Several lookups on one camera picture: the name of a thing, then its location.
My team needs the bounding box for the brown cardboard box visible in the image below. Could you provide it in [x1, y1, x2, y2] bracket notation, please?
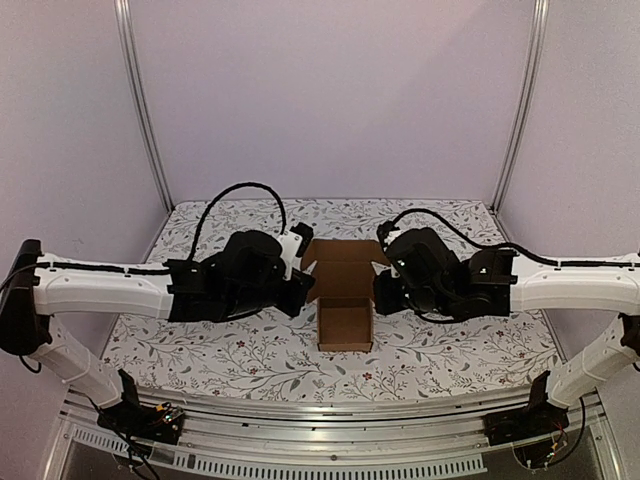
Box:
[302, 239, 388, 353]

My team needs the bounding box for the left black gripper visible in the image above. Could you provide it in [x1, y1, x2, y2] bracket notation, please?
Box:
[225, 270, 316, 319]

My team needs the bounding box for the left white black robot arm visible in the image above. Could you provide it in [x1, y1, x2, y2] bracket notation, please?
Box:
[1, 224, 314, 434]

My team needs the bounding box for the front aluminium rail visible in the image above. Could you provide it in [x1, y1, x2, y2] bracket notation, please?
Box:
[42, 388, 621, 480]

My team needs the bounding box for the left aluminium frame post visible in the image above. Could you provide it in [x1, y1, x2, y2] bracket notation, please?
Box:
[114, 0, 175, 213]

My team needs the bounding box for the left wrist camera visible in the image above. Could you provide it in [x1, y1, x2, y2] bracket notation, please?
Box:
[277, 222, 314, 281]

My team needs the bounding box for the aluminium frame post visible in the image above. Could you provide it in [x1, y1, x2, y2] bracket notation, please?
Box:
[490, 0, 550, 216]
[114, 0, 175, 213]

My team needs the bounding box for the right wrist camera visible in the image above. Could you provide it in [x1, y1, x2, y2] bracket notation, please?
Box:
[376, 220, 402, 253]

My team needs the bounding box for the right aluminium frame post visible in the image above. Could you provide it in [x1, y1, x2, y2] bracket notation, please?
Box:
[490, 0, 550, 216]

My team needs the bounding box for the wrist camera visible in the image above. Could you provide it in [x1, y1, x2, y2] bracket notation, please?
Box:
[376, 220, 402, 253]
[277, 222, 314, 281]

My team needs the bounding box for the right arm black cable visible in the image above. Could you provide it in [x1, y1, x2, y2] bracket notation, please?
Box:
[387, 208, 551, 266]

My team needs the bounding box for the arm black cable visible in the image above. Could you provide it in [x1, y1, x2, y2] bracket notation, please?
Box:
[187, 182, 289, 266]
[387, 208, 551, 266]

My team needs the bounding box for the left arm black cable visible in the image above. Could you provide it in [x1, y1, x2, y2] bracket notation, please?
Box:
[187, 182, 289, 266]

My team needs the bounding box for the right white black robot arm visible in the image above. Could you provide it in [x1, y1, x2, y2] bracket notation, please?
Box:
[373, 222, 639, 436]

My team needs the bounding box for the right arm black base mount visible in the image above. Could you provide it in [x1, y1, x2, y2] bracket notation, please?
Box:
[482, 371, 569, 446]

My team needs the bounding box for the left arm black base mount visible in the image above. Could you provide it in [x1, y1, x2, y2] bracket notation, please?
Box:
[97, 369, 185, 445]

